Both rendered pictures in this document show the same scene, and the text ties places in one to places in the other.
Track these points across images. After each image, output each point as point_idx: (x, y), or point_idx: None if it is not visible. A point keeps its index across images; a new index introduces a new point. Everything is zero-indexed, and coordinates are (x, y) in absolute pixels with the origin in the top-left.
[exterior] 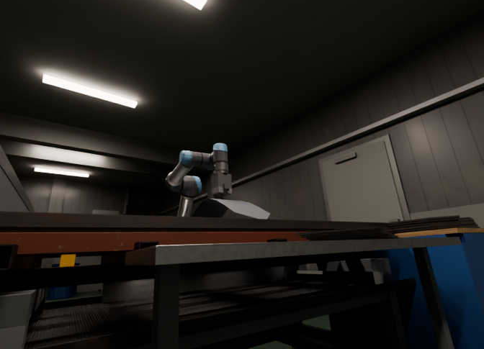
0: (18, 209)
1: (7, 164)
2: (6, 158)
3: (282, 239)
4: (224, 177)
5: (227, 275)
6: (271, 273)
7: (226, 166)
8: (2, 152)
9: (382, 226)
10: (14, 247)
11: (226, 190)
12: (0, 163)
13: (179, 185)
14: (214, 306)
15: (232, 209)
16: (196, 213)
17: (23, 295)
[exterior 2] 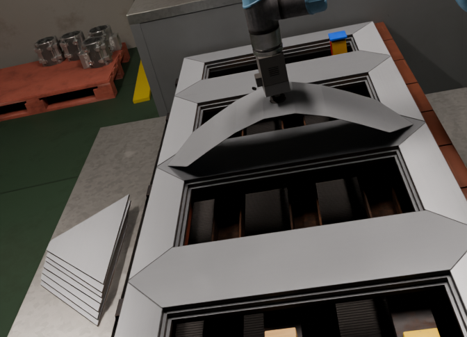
0: None
1: None
2: None
3: (146, 192)
4: (257, 60)
5: None
6: None
7: (251, 41)
8: None
9: None
10: (175, 85)
11: (263, 86)
12: (219, 6)
13: None
14: (254, 209)
15: (202, 126)
16: (332, 89)
17: None
